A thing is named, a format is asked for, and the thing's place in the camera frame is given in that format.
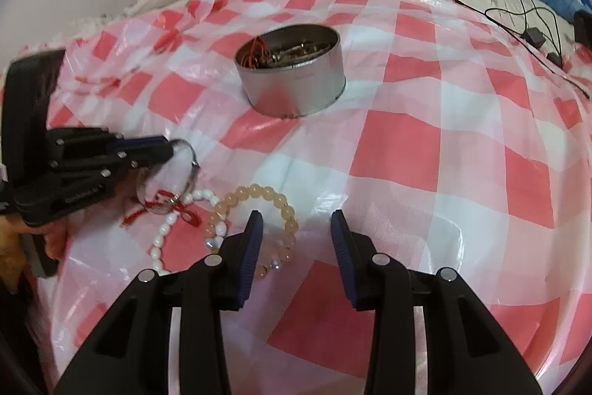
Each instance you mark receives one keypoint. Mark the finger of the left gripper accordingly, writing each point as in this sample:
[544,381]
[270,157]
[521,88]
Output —
[138,142]
[148,156]

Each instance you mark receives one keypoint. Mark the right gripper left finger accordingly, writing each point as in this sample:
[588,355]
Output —
[127,352]

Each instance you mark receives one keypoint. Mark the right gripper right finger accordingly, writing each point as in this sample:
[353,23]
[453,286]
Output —
[468,352]

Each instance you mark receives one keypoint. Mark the jewelry inside tin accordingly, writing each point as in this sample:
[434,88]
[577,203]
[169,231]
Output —
[257,54]

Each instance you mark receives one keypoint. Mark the left hand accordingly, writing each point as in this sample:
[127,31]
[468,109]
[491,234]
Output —
[21,244]

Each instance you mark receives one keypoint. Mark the round silver tin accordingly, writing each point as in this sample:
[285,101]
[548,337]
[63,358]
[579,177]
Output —
[301,89]

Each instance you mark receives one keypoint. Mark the red white checkered plastic cloth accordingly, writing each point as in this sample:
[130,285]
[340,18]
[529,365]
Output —
[451,145]

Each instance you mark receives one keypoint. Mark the black jacket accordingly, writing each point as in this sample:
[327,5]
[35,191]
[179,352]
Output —
[583,28]

